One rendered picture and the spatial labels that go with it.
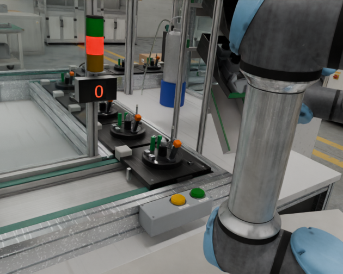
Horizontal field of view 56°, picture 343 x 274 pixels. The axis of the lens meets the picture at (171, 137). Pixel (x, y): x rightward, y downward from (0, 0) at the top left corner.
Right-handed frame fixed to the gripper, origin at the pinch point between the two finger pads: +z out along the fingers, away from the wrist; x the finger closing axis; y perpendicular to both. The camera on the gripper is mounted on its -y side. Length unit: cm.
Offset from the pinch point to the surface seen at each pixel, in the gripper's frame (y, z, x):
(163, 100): -5, 95, 12
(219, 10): -22.0, -1.5, -7.1
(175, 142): 19.1, 1.9, -25.5
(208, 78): -2.0, 7.9, -7.8
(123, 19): -350, 863, 237
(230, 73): -2.9, 4.7, -0.5
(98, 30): -14.8, 1.2, -46.3
